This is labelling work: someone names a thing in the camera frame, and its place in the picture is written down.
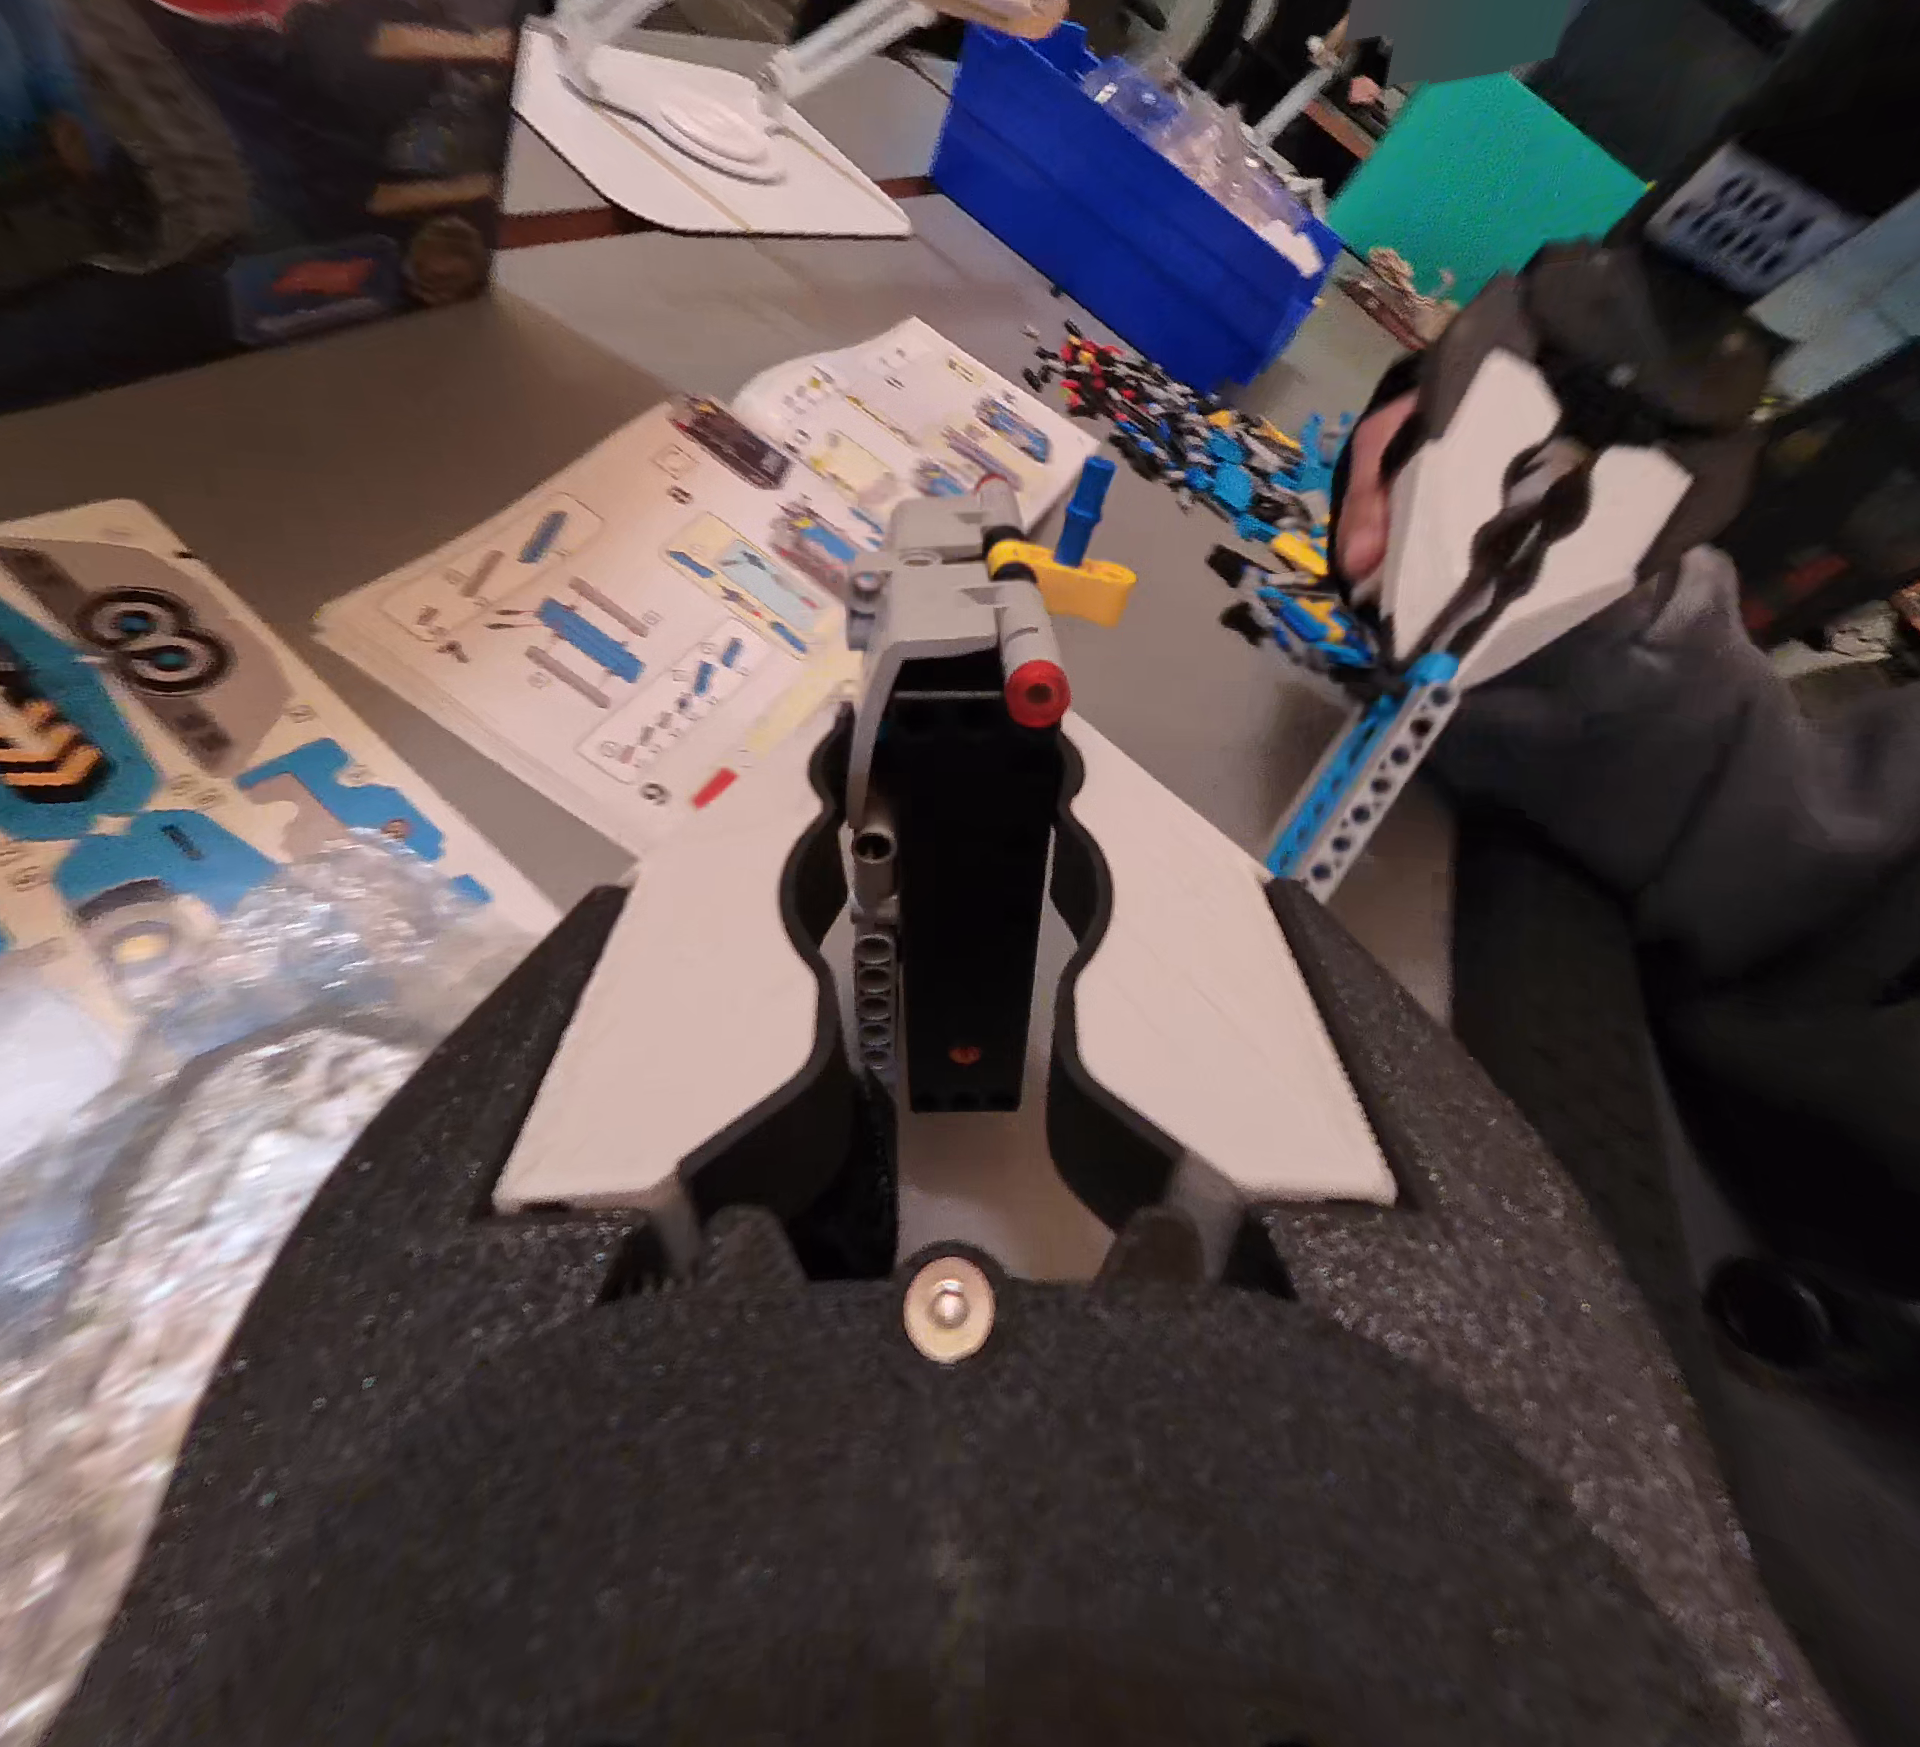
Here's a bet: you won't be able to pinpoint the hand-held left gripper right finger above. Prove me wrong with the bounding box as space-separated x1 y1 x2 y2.
1046 713 1400 1211

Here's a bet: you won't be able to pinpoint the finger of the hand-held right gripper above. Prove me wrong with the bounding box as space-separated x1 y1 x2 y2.
1377 356 1567 667
1443 448 1700 694

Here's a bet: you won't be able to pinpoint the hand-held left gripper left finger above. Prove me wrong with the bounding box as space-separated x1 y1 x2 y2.
491 708 852 1218

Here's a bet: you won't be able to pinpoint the grey beam with blue connector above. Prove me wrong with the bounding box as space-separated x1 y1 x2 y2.
1265 648 1460 902

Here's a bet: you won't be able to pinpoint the black and grey brick assembly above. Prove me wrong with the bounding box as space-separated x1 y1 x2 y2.
844 458 1138 1120

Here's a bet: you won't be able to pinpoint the person's right forearm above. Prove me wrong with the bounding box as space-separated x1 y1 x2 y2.
1412 547 1920 976

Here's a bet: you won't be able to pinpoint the grey desk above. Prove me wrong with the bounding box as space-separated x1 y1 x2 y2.
0 23 1470 1276

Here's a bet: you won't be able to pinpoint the white desk lamp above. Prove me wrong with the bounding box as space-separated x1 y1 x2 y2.
508 0 1116 244

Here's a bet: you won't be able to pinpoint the person's right hand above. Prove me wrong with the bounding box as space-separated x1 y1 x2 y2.
1327 396 1431 617

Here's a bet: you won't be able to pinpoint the small wooden model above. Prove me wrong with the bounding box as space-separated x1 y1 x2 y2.
1338 242 1467 316

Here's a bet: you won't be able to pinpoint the pile of loose bricks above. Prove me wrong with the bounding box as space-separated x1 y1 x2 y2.
1024 319 1385 697

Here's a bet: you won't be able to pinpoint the black perforated pad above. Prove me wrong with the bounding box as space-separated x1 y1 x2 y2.
1443 810 1920 1747

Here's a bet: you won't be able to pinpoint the building instruction booklet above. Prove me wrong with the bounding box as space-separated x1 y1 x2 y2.
312 316 1105 858

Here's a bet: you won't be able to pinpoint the clear bags of parts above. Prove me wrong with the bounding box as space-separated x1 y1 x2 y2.
1073 48 1324 268

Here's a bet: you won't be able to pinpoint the blue plastic bin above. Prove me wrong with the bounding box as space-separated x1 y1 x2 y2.
930 19 1346 393

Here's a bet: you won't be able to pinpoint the crinkled clear plastic bag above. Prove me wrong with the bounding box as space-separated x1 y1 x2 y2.
0 848 545 1747

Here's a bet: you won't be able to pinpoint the blue sticker sheet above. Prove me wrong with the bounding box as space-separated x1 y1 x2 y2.
0 499 559 1028

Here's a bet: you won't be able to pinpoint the dark printed toy box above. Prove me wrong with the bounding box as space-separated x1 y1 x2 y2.
0 0 545 418

